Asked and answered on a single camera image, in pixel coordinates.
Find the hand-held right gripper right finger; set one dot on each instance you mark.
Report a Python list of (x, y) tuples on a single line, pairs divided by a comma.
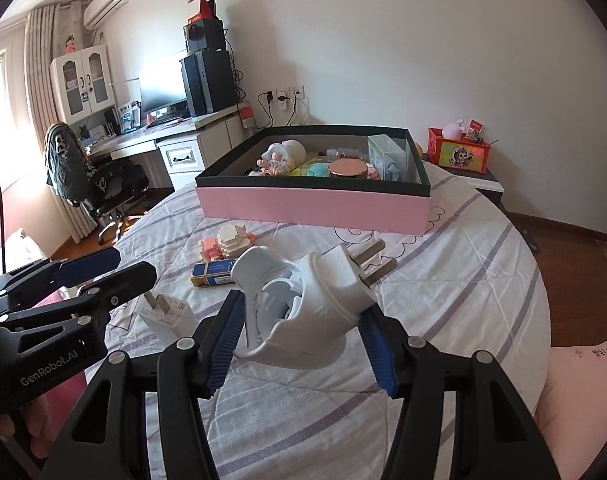
[(381, 355)]

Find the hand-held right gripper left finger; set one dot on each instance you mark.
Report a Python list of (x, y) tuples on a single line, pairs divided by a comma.
[(226, 350)]

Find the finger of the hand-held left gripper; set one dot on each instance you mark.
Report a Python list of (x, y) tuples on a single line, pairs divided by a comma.
[(128, 277), (90, 262)]

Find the white power plug adapter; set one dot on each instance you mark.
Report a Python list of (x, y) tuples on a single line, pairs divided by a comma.
[(313, 310)]

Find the pink storage box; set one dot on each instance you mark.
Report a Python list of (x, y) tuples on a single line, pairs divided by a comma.
[(308, 207)]

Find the teal silicone face brush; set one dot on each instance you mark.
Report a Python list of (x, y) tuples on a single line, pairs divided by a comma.
[(316, 170)]

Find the clear plastic package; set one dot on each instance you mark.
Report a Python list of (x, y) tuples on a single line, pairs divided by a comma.
[(383, 155)]

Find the person's left hand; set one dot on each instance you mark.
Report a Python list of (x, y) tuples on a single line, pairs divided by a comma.
[(3, 427)]

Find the white charger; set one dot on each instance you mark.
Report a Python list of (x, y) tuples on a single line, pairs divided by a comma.
[(163, 317)]

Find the pink cloth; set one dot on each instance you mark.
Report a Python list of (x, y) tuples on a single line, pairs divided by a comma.
[(18, 247)]

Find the small box with blue label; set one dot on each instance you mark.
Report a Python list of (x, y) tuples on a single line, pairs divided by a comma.
[(216, 270)]

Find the black office chair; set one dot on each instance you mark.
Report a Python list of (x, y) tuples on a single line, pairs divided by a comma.
[(118, 185)]

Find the dark patterned jacket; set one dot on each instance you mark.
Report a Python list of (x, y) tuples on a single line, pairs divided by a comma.
[(65, 165)]

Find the white pink block figure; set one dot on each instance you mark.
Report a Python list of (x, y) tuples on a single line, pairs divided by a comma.
[(231, 240)]

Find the white desk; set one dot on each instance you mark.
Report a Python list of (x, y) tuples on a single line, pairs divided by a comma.
[(183, 157)]

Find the beige curtain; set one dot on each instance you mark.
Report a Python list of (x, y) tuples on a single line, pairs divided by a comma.
[(38, 110)]

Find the white glass door cabinet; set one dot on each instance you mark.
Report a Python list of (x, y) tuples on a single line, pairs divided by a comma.
[(78, 80)]

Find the small doll figure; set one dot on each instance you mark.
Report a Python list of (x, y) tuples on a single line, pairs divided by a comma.
[(273, 164)]

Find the rose gold lidded jar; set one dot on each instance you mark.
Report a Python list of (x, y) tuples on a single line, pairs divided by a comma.
[(347, 167)]

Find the computer monitor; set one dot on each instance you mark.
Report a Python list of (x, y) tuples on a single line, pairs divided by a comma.
[(163, 82)]

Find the pink printed pillow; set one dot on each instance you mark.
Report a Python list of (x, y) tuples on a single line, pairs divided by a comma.
[(578, 400)]

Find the dark top nightstand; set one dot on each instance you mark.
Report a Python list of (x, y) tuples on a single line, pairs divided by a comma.
[(488, 180)]

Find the black computer tower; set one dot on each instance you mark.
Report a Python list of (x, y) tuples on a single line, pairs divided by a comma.
[(208, 82)]

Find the red printed storage box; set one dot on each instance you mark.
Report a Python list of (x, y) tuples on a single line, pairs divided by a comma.
[(458, 155)]

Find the pink doll on cabinet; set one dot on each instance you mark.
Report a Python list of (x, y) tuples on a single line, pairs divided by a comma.
[(70, 44)]

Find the pink plush toy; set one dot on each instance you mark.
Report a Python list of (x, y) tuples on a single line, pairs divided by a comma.
[(453, 129)]

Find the red tag card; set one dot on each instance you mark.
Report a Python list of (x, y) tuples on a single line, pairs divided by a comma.
[(474, 124)]

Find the black speaker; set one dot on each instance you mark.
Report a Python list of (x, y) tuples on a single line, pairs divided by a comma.
[(203, 35)]

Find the red cardboard box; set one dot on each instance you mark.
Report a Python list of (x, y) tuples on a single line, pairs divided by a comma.
[(203, 7)]

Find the white wall outlet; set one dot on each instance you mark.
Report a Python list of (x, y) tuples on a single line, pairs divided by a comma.
[(283, 92)]

